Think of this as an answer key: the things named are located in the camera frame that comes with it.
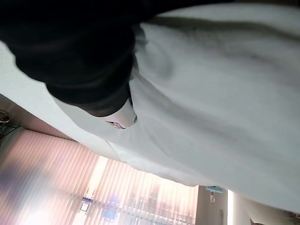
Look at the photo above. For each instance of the white bed blanket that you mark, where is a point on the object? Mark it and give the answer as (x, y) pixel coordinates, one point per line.
(211, 105)

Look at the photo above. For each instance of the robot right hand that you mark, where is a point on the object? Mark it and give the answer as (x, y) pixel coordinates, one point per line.
(70, 47)

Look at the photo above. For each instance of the vertical window blinds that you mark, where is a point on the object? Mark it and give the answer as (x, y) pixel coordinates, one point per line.
(93, 185)

